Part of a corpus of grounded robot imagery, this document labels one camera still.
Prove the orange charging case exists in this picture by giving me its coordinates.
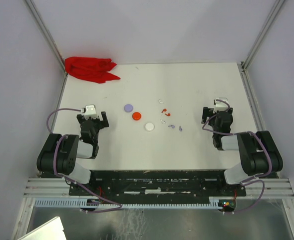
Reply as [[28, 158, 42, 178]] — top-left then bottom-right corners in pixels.
[[132, 111, 142, 121]]

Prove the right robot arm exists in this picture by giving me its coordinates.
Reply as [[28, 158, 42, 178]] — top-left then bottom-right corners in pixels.
[[201, 107, 283, 196]]

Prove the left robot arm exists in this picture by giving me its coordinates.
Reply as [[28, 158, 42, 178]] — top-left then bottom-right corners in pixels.
[[36, 105, 109, 195]]

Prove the purple charging case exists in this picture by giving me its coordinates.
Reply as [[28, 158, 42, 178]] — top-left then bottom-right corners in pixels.
[[124, 104, 133, 113]]

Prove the white charging case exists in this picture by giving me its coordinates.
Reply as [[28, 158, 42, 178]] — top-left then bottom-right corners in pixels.
[[145, 122, 155, 132]]

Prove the red cloth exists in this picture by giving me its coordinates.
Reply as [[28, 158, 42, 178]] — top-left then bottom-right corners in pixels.
[[64, 56, 120, 84]]

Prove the metal sheet corner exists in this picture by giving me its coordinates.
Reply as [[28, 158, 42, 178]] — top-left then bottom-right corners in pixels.
[[19, 216, 66, 240]]

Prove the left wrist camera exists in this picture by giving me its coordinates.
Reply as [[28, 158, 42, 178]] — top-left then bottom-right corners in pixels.
[[81, 104, 99, 120]]

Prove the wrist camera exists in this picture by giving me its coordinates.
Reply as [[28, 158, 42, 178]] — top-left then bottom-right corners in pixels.
[[81, 104, 99, 120], [213, 97, 230, 113]]

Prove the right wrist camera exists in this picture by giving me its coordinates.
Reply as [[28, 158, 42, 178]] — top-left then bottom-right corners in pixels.
[[213, 97, 230, 113]]

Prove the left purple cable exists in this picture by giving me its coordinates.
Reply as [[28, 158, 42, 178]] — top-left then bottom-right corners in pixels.
[[46, 107, 123, 215]]

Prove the right frame post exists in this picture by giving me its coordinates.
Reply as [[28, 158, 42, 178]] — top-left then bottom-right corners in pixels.
[[240, 0, 286, 73]]

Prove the frame post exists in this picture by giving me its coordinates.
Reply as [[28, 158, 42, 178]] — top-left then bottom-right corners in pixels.
[[240, 0, 286, 73], [21, 0, 68, 75]]

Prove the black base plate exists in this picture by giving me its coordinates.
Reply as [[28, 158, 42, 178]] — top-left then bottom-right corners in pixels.
[[66, 170, 249, 207]]

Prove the aluminium rail front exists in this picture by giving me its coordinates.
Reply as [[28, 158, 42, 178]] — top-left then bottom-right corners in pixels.
[[23, 178, 294, 200]]

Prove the blue cable duct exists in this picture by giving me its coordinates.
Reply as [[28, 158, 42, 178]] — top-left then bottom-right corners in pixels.
[[34, 197, 222, 210]]

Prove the left frame post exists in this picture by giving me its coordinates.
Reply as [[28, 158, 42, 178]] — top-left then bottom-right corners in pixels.
[[21, 0, 68, 75]]

